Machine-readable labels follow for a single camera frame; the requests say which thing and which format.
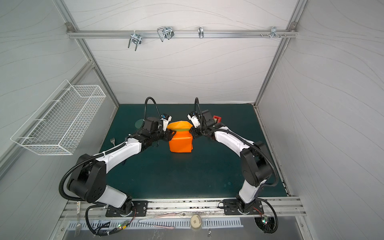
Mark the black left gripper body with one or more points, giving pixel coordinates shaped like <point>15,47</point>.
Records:
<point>162,135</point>

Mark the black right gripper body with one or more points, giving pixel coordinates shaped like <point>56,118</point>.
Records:
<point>196,130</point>

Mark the orange wrapping paper sheet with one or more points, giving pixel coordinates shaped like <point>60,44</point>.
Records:
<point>182,142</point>

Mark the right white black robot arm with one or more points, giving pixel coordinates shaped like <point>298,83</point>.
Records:
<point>257,168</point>

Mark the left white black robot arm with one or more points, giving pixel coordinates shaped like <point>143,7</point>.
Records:
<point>87,180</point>

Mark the red tape dispenser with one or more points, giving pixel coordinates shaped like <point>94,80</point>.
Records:
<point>217,119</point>

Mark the silver metal fork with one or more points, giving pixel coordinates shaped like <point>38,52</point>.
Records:
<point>113,141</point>

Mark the white slotted vent strip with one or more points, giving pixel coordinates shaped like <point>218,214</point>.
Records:
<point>207,223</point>

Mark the left metal u-bolt clamp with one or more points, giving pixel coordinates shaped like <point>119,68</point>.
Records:
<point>135,40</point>

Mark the metal u-bolt clamp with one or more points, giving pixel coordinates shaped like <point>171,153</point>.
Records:
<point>165,33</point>
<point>135,40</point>

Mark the middle metal u-bolt clamp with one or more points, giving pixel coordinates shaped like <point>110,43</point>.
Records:
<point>165,33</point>

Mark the white power strip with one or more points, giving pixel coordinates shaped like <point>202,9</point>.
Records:
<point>78,207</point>

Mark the right metal bolt clamp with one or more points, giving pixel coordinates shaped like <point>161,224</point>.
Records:
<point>273,34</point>

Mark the fork hanging at front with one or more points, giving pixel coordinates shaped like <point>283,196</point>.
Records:
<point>78,226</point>

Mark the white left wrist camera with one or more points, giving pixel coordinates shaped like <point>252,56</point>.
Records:
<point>165,118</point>

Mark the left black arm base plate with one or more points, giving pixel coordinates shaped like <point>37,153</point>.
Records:
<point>141,208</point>

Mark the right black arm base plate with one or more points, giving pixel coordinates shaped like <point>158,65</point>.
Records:
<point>231,207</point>

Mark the white wire basket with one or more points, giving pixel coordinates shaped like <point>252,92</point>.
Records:
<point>58,125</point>

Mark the small metal bracket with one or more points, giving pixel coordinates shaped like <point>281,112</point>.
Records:
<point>201,32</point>

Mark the aluminium crossbar rail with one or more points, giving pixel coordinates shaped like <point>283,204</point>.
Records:
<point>179,34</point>

